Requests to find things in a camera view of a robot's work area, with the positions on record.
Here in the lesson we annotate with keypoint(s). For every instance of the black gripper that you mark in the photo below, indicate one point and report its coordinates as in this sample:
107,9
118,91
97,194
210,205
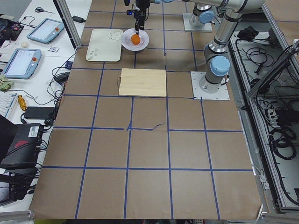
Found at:
140,5

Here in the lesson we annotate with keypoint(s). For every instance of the black laptop power brick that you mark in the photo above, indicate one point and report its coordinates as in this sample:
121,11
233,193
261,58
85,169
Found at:
35,112

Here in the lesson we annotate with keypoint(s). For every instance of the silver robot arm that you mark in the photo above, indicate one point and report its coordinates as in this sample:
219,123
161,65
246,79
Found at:
238,6
217,64

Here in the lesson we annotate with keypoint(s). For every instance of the gold metal cylinder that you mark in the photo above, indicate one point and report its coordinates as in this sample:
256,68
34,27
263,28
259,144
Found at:
22,103

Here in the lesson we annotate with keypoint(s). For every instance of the black electronics box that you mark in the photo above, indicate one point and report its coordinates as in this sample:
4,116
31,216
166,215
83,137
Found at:
19,145

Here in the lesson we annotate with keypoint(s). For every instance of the green plush toy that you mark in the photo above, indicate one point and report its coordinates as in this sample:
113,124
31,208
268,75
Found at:
5,83

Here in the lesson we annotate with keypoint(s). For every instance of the small beige ball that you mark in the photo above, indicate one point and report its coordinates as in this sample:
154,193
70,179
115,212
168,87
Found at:
24,44

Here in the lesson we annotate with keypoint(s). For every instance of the white round plate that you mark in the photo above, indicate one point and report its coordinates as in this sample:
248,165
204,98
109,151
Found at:
126,42

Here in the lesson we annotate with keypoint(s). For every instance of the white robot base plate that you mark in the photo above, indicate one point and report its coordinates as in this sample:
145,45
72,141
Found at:
203,90
201,23

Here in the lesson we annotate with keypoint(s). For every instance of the bamboo cutting board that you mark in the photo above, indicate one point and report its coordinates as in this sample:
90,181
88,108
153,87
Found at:
143,82

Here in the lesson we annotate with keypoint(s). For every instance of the black power adapter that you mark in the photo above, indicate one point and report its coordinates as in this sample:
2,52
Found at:
78,19

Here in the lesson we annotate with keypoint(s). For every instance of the black scissors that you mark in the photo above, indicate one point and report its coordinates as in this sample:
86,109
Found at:
39,10

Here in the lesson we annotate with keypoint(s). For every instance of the cream tray with bear print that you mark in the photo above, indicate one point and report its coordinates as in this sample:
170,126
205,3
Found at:
105,45

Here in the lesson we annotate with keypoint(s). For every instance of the blue teach pendant near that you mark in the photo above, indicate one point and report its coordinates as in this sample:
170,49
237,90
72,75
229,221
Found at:
22,63

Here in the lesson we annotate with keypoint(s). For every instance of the blue teach pendant far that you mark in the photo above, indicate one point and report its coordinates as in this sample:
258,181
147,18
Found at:
46,31

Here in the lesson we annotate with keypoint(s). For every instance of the blue teach pendant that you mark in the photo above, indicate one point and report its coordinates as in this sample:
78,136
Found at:
22,63
46,31

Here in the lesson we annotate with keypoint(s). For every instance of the small printed card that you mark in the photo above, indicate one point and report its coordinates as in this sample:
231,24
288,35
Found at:
53,49

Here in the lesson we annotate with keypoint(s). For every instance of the white keyboard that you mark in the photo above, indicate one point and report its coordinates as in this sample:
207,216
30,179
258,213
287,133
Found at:
7,103

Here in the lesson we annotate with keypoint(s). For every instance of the orange fruit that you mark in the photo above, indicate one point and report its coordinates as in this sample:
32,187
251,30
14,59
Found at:
135,39

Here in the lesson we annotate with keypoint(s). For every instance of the aluminium frame post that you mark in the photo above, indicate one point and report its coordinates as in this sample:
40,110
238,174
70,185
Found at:
68,22

